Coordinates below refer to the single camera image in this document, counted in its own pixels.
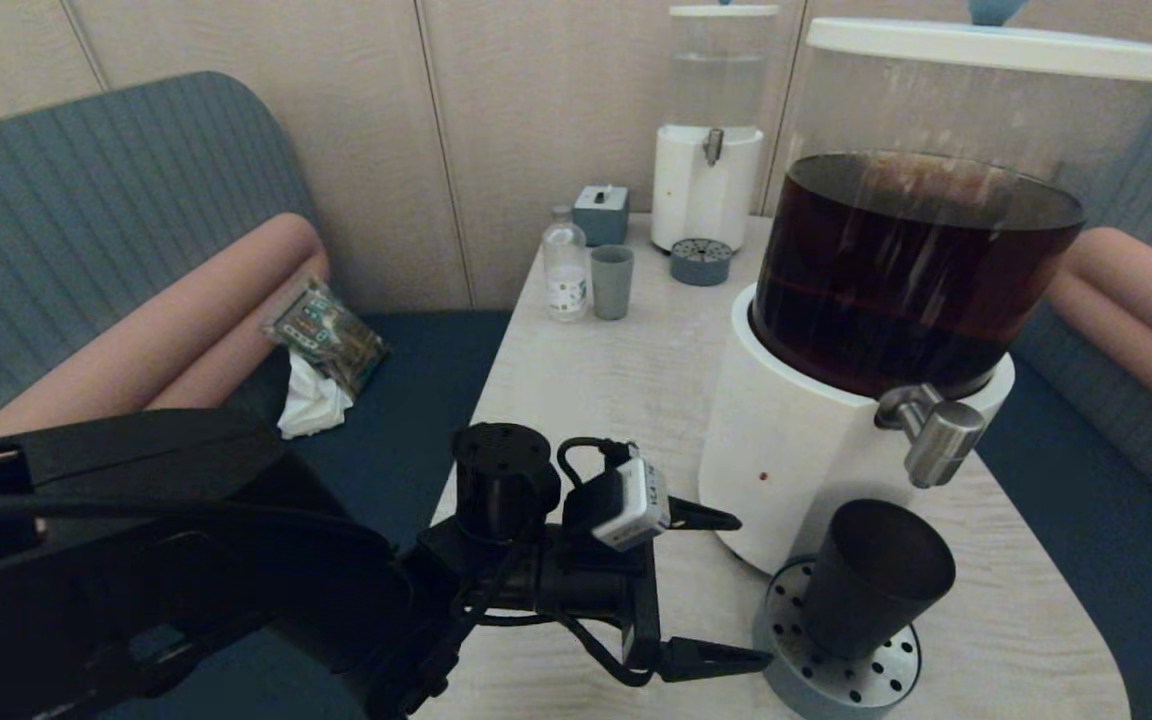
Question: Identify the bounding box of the clear plastic water bottle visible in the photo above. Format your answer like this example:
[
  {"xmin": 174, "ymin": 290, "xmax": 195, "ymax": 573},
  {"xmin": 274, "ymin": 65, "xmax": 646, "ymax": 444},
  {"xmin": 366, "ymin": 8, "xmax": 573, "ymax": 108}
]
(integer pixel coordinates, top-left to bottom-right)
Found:
[{"xmin": 543, "ymin": 206, "xmax": 590, "ymax": 323}]

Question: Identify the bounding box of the grey-blue perforated drip tray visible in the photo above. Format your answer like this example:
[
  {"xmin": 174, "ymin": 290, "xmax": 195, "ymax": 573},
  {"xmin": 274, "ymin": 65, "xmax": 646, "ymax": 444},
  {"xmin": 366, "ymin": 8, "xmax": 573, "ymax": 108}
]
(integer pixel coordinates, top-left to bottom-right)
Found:
[
  {"xmin": 752, "ymin": 556, "xmax": 923, "ymax": 720},
  {"xmin": 670, "ymin": 237, "xmax": 734, "ymax": 288}
]

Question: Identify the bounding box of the grey-green cup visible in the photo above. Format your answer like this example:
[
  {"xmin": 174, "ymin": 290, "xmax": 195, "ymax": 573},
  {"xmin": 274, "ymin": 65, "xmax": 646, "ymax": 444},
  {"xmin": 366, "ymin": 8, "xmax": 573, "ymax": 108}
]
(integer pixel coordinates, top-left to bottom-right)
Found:
[{"xmin": 590, "ymin": 245, "xmax": 635, "ymax": 322}]

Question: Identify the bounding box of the teal upholstered bench sofa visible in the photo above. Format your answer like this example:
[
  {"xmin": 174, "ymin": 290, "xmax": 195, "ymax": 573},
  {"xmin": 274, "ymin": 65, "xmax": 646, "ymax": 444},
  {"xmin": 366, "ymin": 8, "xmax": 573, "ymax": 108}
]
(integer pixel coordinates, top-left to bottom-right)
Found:
[
  {"xmin": 0, "ymin": 70, "xmax": 517, "ymax": 720},
  {"xmin": 976, "ymin": 85, "xmax": 1152, "ymax": 720}
]

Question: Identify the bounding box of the green snack packet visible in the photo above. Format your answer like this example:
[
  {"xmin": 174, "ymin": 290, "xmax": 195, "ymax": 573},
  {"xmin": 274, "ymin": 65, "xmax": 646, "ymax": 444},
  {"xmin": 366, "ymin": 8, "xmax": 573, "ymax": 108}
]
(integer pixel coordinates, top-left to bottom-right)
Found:
[{"xmin": 263, "ymin": 278, "xmax": 389, "ymax": 398}]

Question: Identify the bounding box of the white dispenser with dark tea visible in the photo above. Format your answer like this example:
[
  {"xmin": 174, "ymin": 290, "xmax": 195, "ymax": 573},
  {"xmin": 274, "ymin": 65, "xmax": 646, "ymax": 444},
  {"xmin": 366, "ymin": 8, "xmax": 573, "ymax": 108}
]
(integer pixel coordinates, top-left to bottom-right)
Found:
[{"xmin": 698, "ymin": 0, "xmax": 1152, "ymax": 579}]

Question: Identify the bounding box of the grey-blue tissue box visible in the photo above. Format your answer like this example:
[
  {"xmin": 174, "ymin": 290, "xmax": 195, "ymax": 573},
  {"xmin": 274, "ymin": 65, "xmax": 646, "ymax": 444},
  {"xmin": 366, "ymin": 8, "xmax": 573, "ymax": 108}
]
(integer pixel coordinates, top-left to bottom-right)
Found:
[{"xmin": 572, "ymin": 184, "xmax": 630, "ymax": 248}]

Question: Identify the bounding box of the black cup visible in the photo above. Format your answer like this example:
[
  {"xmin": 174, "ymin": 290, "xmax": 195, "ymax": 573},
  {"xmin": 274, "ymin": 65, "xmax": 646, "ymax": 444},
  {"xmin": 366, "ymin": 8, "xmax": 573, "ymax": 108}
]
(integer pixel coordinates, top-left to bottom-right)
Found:
[{"xmin": 801, "ymin": 499, "xmax": 958, "ymax": 662}]

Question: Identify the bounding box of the white dispenser with clear water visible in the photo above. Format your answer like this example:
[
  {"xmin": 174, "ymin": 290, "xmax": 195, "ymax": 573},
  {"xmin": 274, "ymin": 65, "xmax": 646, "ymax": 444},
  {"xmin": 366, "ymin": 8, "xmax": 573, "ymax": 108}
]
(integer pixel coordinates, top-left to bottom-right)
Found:
[{"xmin": 651, "ymin": 0, "xmax": 782, "ymax": 254}]

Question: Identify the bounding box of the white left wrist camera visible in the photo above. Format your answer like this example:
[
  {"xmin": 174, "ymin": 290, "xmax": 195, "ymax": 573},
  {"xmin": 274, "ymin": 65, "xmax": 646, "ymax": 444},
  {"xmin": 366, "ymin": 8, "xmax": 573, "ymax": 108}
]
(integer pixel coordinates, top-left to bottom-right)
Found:
[{"xmin": 591, "ymin": 458, "xmax": 673, "ymax": 552}]

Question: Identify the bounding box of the black left camera cable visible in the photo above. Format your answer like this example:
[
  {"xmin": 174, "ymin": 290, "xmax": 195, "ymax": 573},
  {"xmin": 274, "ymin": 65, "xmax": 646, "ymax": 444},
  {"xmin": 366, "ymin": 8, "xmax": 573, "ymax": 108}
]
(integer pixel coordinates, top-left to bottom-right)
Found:
[{"xmin": 556, "ymin": 436, "xmax": 637, "ymax": 491}]

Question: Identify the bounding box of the black braided left gripper cable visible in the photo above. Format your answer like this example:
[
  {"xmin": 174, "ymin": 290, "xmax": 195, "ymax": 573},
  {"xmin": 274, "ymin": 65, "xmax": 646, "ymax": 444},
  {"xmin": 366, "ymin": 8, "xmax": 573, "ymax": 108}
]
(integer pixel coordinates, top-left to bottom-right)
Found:
[{"xmin": 554, "ymin": 610, "xmax": 659, "ymax": 690}]

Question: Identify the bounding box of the crumpled white tissue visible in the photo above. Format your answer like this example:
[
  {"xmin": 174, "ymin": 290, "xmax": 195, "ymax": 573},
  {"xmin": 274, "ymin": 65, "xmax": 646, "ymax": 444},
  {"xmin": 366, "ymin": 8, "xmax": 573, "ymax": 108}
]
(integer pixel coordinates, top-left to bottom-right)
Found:
[{"xmin": 277, "ymin": 350, "xmax": 355, "ymax": 441}]

